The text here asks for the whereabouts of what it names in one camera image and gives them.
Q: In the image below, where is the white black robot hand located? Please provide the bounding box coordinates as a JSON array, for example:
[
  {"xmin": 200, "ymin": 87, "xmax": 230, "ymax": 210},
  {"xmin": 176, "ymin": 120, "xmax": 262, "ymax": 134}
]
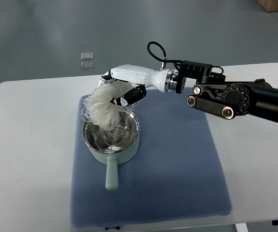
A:
[{"xmin": 99, "ymin": 64, "xmax": 177, "ymax": 107}]

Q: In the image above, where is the white vermicelli bundle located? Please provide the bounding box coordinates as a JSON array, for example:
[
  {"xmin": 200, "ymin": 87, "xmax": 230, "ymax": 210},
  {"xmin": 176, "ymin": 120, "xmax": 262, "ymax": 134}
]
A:
[{"xmin": 82, "ymin": 80, "xmax": 134, "ymax": 135}]

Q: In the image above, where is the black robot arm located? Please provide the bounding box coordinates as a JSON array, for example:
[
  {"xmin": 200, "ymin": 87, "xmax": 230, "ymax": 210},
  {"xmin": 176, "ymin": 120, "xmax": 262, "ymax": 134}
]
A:
[{"xmin": 168, "ymin": 61, "xmax": 278, "ymax": 123}]

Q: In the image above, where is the mint green steel pot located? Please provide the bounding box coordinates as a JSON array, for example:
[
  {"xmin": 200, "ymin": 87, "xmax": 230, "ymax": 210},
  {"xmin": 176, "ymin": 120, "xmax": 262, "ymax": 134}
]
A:
[{"xmin": 83, "ymin": 111, "xmax": 139, "ymax": 190}]

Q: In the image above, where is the upper floor socket plate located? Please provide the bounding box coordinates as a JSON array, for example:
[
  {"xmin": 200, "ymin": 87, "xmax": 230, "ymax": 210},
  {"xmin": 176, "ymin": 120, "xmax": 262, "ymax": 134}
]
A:
[{"xmin": 81, "ymin": 52, "xmax": 94, "ymax": 60}]

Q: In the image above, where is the blue fabric mat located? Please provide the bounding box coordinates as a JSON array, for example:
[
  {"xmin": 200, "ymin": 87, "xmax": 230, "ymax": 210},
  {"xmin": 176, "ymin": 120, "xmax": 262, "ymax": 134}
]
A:
[{"xmin": 70, "ymin": 88, "xmax": 232, "ymax": 228}]

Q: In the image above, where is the white table leg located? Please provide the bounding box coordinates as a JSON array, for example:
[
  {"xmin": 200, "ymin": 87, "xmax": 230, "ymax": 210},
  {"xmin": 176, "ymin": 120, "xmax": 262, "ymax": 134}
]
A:
[{"xmin": 235, "ymin": 223, "xmax": 249, "ymax": 232}]

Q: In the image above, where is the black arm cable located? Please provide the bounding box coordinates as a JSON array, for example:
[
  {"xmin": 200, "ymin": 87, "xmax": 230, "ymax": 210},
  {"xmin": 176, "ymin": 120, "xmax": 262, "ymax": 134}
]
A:
[{"xmin": 147, "ymin": 41, "xmax": 185, "ymax": 71}]

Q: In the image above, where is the wire steaming rack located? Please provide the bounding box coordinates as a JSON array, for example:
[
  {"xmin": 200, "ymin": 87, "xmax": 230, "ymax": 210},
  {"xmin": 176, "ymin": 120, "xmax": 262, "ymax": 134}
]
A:
[{"xmin": 94, "ymin": 122, "xmax": 138, "ymax": 153}]

